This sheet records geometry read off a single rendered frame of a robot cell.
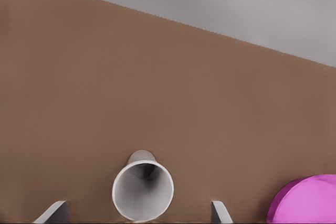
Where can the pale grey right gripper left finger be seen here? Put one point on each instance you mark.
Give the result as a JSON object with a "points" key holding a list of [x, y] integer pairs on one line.
{"points": [[56, 213]]}

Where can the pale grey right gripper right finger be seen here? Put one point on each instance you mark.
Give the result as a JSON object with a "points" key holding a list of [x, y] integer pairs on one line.
{"points": [[220, 213]]}

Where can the white IKEA cup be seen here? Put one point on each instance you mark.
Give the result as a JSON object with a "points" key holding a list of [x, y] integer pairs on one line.
{"points": [[143, 191]]}

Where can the magenta round tray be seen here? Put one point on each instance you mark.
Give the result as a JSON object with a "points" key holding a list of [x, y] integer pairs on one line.
{"points": [[305, 200]]}

